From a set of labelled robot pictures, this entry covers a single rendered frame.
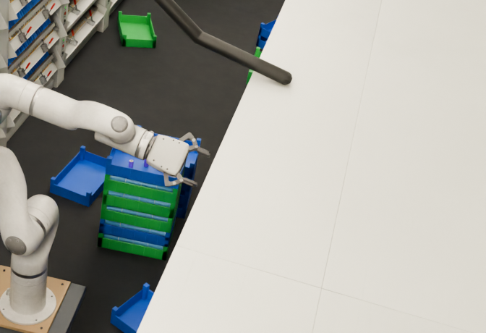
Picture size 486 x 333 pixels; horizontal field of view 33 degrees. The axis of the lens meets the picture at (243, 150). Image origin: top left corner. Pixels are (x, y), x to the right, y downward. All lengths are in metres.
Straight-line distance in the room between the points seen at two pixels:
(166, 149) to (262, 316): 1.36
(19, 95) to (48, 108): 0.09
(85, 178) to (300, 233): 2.87
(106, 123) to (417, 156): 1.11
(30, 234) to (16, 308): 0.38
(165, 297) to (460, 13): 1.15
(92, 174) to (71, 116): 1.66
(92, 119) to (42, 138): 1.93
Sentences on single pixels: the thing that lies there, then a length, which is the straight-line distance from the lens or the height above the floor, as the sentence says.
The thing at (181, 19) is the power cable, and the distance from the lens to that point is 1.47.
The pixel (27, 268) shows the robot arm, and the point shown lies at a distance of 2.80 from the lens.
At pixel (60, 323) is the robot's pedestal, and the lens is 2.97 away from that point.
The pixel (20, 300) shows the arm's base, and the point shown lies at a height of 0.37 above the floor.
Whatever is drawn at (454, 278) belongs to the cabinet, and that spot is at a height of 1.75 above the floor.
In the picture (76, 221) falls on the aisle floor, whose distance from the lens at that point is 3.76.
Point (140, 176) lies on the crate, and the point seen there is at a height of 0.42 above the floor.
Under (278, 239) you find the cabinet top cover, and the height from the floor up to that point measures 1.75.
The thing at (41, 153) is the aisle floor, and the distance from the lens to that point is 4.13.
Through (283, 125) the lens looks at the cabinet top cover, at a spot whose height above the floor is 1.75.
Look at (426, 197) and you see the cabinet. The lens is 1.32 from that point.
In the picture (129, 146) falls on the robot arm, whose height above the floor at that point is 1.11.
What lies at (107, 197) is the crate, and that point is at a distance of 3.46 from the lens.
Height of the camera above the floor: 2.51
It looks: 35 degrees down
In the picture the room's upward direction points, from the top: 13 degrees clockwise
